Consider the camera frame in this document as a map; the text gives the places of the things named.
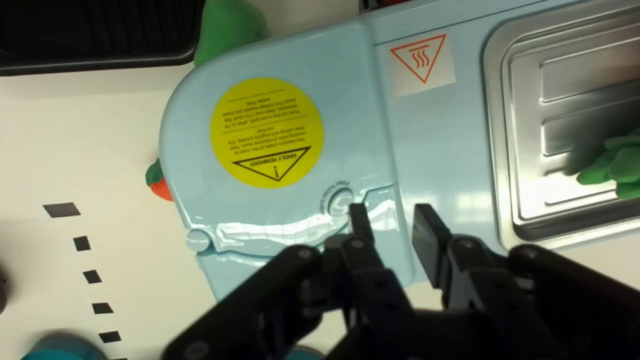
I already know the light blue toy oven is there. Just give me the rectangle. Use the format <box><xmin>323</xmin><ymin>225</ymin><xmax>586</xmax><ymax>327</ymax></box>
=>
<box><xmin>158</xmin><ymin>0</ymin><xmax>640</xmax><ymax>302</ymax></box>

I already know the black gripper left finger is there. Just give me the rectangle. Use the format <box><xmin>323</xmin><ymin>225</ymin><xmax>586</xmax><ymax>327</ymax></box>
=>
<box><xmin>163</xmin><ymin>202</ymin><xmax>416</xmax><ymax>360</ymax></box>

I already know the silver griddle plate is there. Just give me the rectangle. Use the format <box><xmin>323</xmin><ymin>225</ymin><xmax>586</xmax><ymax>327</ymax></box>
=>
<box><xmin>481</xmin><ymin>2</ymin><xmax>640</xmax><ymax>244</ymax></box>

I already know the green toy vegetable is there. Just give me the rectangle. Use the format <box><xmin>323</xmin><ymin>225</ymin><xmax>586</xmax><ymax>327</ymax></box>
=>
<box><xmin>192</xmin><ymin>0</ymin><xmax>270</xmax><ymax>68</ymax></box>

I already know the red triangle heat sticker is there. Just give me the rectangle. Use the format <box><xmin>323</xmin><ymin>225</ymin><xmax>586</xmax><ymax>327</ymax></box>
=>
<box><xmin>386</xmin><ymin>33</ymin><xmax>459</xmax><ymax>98</ymax></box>

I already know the teal toy kettle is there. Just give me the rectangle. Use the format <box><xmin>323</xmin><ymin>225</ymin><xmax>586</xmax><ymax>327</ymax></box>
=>
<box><xmin>22</xmin><ymin>329</ymin><xmax>119</xmax><ymax>360</ymax></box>

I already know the round yellow warning sticker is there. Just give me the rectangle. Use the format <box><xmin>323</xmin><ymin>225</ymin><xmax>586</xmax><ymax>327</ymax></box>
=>
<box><xmin>208</xmin><ymin>77</ymin><xmax>326</xmax><ymax>190</ymax></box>

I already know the red toy strawberry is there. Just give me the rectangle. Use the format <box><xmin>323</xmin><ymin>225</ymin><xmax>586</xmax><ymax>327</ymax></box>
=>
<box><xmin>145</xmin><ymin>159</ymin><xmax>177</xmax><ymax>204</ymax></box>

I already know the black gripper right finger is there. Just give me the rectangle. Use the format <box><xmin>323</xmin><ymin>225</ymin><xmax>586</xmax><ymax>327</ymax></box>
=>
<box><xmin>411</xmin><ymin>202</ymin><xmax>640</xmax><ymax>360</ymax></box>

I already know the round blue oven button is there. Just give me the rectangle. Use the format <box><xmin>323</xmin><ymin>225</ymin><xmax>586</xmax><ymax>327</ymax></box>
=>
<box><xmin>320</xmin><ymin>183</ymin><xmax>358</xmax><ymax>218</ymax></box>

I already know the black tape strip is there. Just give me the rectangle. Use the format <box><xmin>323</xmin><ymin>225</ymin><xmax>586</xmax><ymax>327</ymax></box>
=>
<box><xmin>42</xmin><ymin>201</ymin><xmax>82</xmax><ymax>220</ymax></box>

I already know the black ridged tray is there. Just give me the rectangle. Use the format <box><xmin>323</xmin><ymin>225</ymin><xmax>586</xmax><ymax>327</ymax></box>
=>
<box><xmin>0</xmin><ymin>0</ymin><xmax>207</xmax><ymax>77</ymax></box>

